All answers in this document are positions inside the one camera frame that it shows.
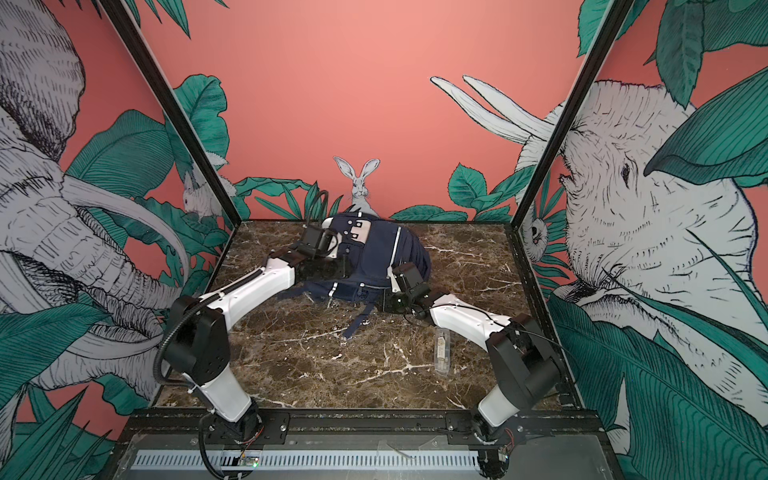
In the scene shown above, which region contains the navy blue student backpack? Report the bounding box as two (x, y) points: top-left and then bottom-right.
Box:
(278, 212), (431, 339)

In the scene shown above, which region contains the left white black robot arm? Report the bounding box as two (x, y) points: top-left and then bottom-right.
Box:
(153, 224), (353, 444)

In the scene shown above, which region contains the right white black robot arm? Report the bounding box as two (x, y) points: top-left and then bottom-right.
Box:
(383, 263), (565, 444)

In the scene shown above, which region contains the clear plastic small case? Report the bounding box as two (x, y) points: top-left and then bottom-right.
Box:
(434, 328), (451, 375)

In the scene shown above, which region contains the left black frame post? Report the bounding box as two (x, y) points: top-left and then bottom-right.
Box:
(99, 0), (242, 229)

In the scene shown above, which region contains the black frame post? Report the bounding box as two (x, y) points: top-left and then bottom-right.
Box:
(511, 0), (633, 231)
(99, 0), (242, 229)

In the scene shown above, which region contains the black front mounting rail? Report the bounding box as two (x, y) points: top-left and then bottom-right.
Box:
(116, 407), (601, 448)

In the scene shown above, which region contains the white perforated cable duct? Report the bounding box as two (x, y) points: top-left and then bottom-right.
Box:
(130, 449), (479, 471)

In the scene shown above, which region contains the right black frame post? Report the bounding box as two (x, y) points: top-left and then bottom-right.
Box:
(511, 0), (633, 231)

